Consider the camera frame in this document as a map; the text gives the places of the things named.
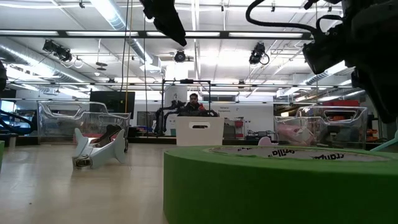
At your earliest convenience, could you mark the white box with handle slot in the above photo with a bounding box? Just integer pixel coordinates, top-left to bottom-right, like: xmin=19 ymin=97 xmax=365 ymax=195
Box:
xmin=175 ymin=116 xmax=225 ymax=147

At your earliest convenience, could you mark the pink staple remover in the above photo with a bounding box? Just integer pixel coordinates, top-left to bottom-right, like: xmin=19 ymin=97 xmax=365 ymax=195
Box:
xmin=257 ymin=136 xmax=279 ymax=147

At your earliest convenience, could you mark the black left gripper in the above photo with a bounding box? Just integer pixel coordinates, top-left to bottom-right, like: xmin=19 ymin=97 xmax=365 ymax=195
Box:
xmin=139 ymin=0 xmax=188 ymax=47

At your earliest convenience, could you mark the black ceiling camera with cable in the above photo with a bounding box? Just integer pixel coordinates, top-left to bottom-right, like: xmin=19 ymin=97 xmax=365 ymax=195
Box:
xmin=248 ymin=42 xmax=271 ymax=66

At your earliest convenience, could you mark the red storage bin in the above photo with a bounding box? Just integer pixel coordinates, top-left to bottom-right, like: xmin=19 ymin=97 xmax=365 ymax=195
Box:
xmin=323 ymin=99 xmax=361 ymax=108

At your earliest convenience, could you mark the teal plastic tool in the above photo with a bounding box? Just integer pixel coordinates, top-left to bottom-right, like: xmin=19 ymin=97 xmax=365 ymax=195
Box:
xmin=369 ymin=129 xmax=398 ymax=152

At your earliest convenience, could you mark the metal shelf cart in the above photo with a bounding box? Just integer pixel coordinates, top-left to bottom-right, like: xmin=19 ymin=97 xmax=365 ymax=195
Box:
xmin=223 ymin=118 xmax=245 ymax=139

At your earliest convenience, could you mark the silver ventilation duct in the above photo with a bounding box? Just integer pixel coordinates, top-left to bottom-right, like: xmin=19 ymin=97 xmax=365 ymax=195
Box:
xmin=90 ymin=0 xmax=153 ymax=63

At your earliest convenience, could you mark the person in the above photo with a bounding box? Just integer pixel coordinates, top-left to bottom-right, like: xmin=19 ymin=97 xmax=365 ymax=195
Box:
xmin=183 ymin=93 xmax=206 ymax=113

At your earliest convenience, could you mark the black metal frame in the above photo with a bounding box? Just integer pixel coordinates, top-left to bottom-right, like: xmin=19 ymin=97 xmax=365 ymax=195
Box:
xmin=160 ymin=79 xmax=212 ymax=138

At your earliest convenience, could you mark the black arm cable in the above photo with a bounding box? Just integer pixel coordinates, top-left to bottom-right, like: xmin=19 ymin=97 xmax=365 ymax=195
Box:
xmin=245 ymin=0 xmax=343 ymax=34
xmin=0 ymin=108 xmax=35 ymax=136

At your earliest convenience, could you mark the thin black hanging cable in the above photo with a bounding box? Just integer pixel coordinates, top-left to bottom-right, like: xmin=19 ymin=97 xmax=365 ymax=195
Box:
xmin=142 ymin=18 xmax=149 ymax=138

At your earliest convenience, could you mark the yellow hanging cord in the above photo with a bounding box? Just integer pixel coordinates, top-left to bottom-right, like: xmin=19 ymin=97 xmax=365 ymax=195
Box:
xmin=125 ymin=0 xmax=134 ymax=113

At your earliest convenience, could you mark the green tape roll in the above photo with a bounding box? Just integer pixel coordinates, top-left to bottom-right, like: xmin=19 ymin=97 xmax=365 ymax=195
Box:
xmin=163 ymin=144 xmax=398 ymax=224

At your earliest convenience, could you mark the light blue staple remover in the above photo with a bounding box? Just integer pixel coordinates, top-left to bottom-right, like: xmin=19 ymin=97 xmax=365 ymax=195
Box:
xmin=72 ymin=124 xmax=127 ymax=170

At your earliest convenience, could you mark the clear plastic bin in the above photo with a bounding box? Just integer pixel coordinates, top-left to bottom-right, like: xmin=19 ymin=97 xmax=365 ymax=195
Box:
xmin=36 ymin=100 xmax=131 ymax=146
xmin=274 ymin=105 xmax=369 ymax=149

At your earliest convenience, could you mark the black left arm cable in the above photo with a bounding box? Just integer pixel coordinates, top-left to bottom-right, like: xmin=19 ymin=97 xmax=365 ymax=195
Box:
xmin=0 ymin=108 xmax=35 ymax=136

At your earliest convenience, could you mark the black monitor screen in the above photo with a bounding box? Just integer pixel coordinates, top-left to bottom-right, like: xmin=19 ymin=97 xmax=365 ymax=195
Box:
xmin=89 ymin=90 xmax=136 ymax=119

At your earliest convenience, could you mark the black ceiling spotlight pair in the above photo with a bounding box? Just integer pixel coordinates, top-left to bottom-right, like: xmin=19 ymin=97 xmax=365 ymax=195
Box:
xmin=42 ymin=39 xmax=73 ymax=62

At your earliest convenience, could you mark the pink tape roll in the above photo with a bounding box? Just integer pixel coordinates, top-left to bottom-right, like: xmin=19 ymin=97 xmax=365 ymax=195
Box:
xmin=81 ymin=133 xmax=118 ymax=139

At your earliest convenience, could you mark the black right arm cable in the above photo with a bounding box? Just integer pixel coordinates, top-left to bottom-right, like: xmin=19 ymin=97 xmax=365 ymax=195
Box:
xmin=245 ymin=0 xmax=343 ymax=34

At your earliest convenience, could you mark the pink and white stapler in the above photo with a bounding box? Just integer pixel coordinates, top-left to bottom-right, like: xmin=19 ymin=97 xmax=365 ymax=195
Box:
xmin=276 ymin=123 xmax=315 ymax=144

